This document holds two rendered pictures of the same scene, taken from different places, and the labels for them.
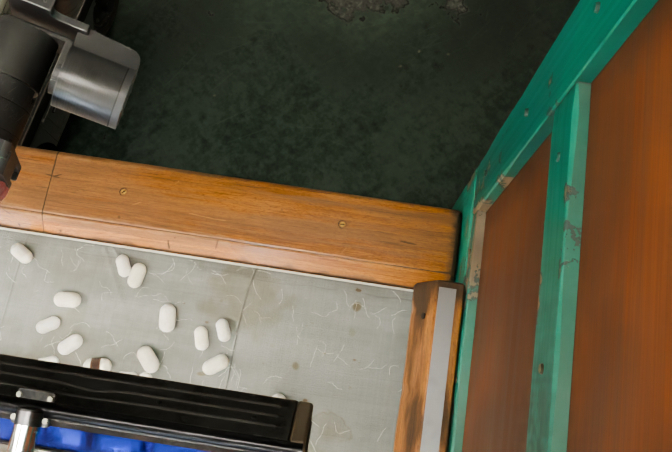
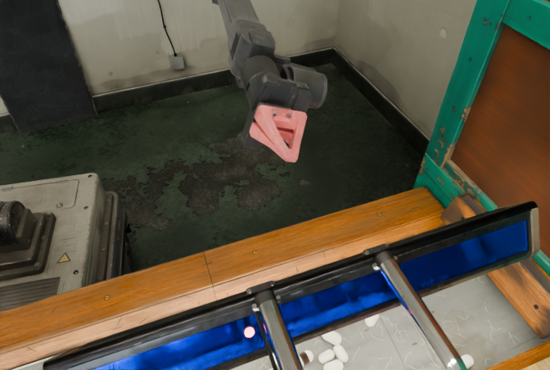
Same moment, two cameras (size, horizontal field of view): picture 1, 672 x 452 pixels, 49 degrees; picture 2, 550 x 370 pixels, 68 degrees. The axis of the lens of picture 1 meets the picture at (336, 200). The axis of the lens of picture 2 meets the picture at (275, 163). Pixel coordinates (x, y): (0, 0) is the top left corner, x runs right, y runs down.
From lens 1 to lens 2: 0.60 m
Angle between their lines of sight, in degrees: 34
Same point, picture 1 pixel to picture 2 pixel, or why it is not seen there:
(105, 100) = (318, 81)
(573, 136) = not seen: outside the picture
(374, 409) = (470, 295)
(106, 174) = (239, 248)
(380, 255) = (408, 218)
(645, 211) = not seen: outside the picture
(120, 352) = (310, 345)
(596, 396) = not seen: outside the picture
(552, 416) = not seen: outside the picture
